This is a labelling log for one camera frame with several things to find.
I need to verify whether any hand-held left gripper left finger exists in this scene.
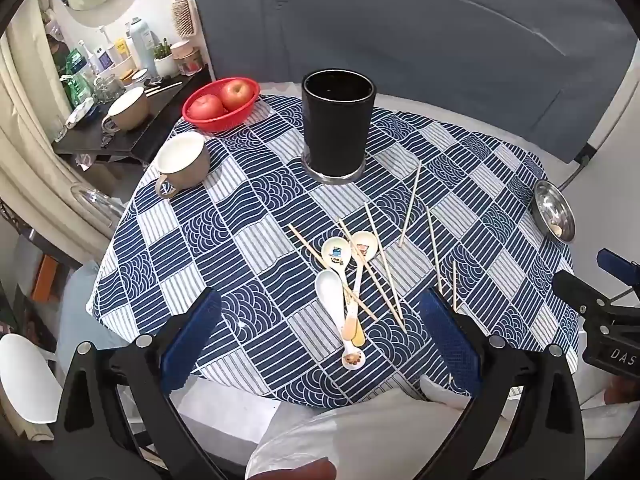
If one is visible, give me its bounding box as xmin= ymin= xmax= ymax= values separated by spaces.
xmin=54 ymin=287 xmax=223 ymax=480

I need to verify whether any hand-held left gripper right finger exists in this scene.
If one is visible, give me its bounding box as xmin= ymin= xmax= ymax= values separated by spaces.
xmin=417 ymin=287 xmax=587 ymax=480

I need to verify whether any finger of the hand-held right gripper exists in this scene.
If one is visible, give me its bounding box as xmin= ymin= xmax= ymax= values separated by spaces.
xmin=597 ymin=248 xmax=640 ymax=286
xmin=552 ymin=270 xmax=640 ymax=321

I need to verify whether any ceramic spoon red cartoon print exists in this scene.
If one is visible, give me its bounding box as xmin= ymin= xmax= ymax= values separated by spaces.
xmin=342 ymin=231 xmax=379 ymax=341

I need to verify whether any white spoon paw print handle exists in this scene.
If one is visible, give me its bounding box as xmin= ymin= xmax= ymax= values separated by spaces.
xmin=315 ymin=270 xmax=366 ymax=371

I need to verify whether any ceramic spoon blue cartoon print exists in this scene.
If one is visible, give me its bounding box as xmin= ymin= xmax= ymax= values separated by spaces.
xmin=321 ymin=237 xmax=365 ymax=348

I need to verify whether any black utensil holder cup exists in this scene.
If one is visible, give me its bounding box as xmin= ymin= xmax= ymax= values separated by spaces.
xmin=301 ymin=70 xmax=376 ymax=184

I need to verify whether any person's right forearm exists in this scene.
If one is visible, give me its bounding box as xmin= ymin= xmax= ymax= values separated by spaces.
xmin=575 ymin=375 xmax=640 ymax=466

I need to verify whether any small steel bowl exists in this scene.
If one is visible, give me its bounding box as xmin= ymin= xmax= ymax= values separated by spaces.
xmin=531 ymin=179 xmax=576 ymax=243

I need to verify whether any light blue chair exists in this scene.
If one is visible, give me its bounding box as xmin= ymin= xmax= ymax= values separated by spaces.
xmin=55 ymin=260 xmax=131 ymax=376

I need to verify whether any white garment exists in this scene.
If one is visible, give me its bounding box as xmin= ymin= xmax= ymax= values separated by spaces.
xmin=245 ymin=375 xmax=506 ymax=480

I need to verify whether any blue white patterned tablecloth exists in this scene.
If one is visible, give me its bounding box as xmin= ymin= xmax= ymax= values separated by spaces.
xmin=87 ymin=94 xmax=581 ymax=408

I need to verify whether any orange box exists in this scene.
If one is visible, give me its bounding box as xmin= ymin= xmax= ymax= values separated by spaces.
xmin=31 ymin=255 xmax=61 ymax=303

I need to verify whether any white chair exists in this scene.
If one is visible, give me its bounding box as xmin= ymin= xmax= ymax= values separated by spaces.
xmin=0 ymin=334 xmax=65 ymax=423

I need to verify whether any clear glass dome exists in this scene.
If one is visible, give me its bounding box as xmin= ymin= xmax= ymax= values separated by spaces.
xmin=70 ymin=184 xmax=126 ymax=233

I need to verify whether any beige ceramic mug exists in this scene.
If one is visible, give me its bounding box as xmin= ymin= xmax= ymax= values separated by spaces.
xmin=154 ymin=132 xmax=212 ymax=199
xmin=101 ymin=86 xmax=151 ymax=133

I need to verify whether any red plastic basket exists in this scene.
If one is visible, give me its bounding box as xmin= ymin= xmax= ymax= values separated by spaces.
xmin=182 ymin=77 xmax=261 ymax=134

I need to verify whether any red apple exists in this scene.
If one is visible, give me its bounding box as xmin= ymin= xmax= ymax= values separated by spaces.
xmin=187 ymin=94 xmax=225 ymax=120
xmin=221 ymin=80 xmax=255 ymax=112

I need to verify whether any clear glass jar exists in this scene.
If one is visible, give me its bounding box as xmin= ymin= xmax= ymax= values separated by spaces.
xmin=92 ymin=74 xmax=126 ymax=103

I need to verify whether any small glass jar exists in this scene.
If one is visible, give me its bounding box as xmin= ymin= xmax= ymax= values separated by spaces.
xmin=177 ymin=52 xmax=205 ymax=77

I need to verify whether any small potted plant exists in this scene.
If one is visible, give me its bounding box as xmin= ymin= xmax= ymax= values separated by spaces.
xmin=152 ymin=37 xmax=179 ymax=80

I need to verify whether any green packet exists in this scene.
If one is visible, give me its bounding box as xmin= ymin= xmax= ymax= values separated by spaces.
xmin=62 ymin=47 xmax=96 ymax=106

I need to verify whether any blue grey fabric sofa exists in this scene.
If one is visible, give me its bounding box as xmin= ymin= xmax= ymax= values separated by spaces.
xmin=185 ymin=0 xmax=638 ymax=163

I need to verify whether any white spray bottle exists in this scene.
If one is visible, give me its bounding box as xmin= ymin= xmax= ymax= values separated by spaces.
xmin=126 ymin=16 xmax=156 ymax=78

